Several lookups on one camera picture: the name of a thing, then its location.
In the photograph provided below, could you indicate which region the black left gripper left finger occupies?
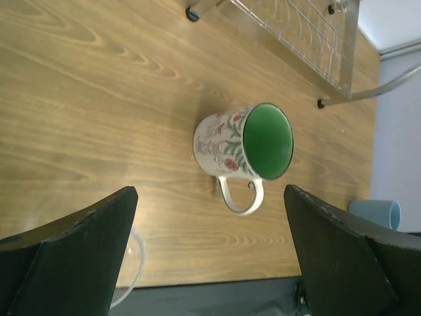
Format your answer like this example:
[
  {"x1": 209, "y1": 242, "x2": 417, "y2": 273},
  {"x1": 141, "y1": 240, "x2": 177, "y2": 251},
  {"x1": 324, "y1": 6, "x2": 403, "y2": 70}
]
[{"x1": 1, "y1": 186, "x2": 138, "y2": 315}]

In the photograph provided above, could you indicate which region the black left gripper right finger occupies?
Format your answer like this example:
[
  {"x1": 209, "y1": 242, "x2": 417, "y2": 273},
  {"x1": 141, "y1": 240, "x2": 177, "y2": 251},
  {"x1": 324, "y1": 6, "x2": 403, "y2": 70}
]
[{"x1": 284, "y1": 184, "x2": 420, "y2": 315}]

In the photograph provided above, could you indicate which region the clear plastic cup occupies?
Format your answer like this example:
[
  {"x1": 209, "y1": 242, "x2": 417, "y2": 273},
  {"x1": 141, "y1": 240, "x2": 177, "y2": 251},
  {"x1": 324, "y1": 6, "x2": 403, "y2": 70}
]
[{"x1": 111, "y1": 228, "x2": 145, "y2": 309}]

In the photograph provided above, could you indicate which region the floral mug green inside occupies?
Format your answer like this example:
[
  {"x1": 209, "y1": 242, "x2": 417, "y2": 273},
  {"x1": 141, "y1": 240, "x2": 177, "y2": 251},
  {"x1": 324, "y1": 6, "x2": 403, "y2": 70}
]
[{"x1": 193, "y1": 103, "x2": 294, "y2": 216}]

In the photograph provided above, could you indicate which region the stainless steel dish rack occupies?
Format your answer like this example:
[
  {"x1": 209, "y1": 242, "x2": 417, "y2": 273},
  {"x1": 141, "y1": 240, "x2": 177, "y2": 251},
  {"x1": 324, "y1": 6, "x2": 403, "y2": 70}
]
[{"x1": 185, "y1": 1, "x2": 420, "y2": 109}]

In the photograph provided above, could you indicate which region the light blue cup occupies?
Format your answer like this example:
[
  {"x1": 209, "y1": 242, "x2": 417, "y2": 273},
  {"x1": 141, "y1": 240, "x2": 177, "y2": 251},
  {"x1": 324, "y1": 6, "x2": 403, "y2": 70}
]
[{"x1": 347, "y1": 199, "x2": 401, "y2": 230}]

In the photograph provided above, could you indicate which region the black base mat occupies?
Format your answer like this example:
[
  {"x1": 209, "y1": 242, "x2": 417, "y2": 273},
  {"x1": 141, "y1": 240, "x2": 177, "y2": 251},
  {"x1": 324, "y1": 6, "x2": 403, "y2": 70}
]
[{"x1": 109, "y1": 277, "x2": 311, "y2": 315}]

